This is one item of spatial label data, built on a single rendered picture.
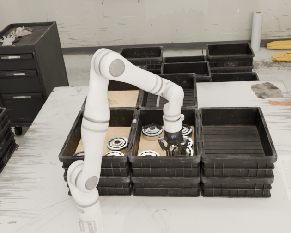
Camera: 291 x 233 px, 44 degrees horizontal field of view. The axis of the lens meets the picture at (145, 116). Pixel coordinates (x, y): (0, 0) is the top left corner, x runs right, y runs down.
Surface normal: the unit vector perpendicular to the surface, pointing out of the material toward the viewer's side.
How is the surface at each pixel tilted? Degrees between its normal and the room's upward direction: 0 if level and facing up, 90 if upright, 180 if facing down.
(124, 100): 0
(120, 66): 87
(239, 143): 0
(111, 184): 90
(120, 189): 90
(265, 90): 1
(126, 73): 90
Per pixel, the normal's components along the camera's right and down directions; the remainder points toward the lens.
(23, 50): -0.07, 0.53
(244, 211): -0.07, -0.85
